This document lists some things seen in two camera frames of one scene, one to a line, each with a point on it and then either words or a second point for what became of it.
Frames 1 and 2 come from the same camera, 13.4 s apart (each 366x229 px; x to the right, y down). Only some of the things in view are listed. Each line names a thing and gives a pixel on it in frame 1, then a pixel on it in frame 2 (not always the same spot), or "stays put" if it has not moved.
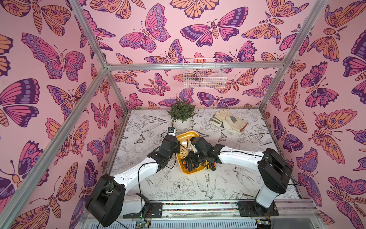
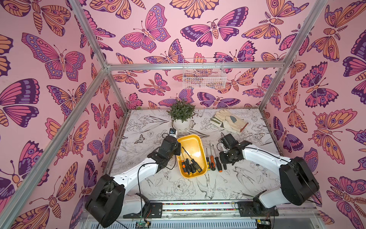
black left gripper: (177, 147) stays put
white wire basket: (204, 73) stays put
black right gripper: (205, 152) → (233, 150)
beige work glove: (232, 120) stays put
